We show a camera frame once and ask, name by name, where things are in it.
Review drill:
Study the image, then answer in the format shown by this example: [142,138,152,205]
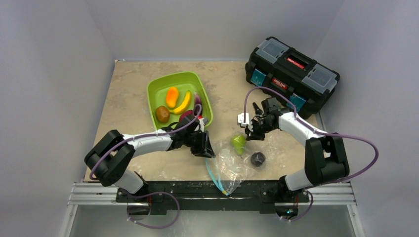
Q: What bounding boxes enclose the purple fake eggplant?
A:
[194,92,203,110]

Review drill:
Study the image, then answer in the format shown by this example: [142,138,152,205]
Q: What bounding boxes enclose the aluminium frame rail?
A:
[59,180,365,237]

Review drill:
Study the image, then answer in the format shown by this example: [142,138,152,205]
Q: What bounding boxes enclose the black toolbox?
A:
[245,37,340,119]

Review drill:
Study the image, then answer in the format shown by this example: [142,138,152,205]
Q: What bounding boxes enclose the green plastic tray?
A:
[147,72,213,129]

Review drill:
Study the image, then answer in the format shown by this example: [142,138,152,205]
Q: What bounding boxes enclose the magenta fake sweet potato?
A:
[179,110,194,122]

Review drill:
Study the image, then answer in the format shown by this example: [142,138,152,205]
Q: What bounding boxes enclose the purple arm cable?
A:
[89,104,204,230]
[243,86,379,223]

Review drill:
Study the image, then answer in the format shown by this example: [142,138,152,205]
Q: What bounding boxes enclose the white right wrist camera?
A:
[237,113,251,128]

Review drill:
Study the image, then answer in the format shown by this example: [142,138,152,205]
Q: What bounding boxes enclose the orange fake mango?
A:
[165,86,179,109]

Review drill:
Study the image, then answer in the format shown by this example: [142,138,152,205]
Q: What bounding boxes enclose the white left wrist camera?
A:
[195,116,209,131]

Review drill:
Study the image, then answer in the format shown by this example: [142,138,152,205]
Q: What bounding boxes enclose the clear zip top bag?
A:
[206,139,257,197]

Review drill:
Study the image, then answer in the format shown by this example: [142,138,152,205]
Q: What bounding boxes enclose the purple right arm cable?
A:
[243,86,379,223]

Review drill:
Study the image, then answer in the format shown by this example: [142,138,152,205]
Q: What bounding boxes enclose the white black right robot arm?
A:
[244,97,350,201]

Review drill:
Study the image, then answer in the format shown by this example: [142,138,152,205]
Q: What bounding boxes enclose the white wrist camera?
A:
[195,116,209,131]
[237,113,251,128]

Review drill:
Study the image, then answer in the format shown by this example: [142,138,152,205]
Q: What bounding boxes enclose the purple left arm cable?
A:
[89,104,204,230]

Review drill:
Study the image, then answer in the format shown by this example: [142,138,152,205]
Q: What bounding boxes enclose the brown fake kiwi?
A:
[155,106,170,123]

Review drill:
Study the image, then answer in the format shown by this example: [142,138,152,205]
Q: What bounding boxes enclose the yellow fake banana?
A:
[169,90,192,115]

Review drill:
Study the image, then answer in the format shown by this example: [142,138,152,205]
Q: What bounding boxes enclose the green fake pear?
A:
[231,135,246,156]

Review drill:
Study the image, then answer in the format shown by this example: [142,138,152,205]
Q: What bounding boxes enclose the dark fake fruit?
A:
[251,152,266,167]

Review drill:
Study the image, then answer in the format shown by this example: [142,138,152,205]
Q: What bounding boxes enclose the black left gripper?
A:
[183,129,214,158]

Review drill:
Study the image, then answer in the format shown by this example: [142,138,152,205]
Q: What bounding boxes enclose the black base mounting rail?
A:
[116,180,310,217]

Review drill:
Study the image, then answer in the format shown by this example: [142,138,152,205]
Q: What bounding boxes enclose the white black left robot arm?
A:
[84,115,215,202]

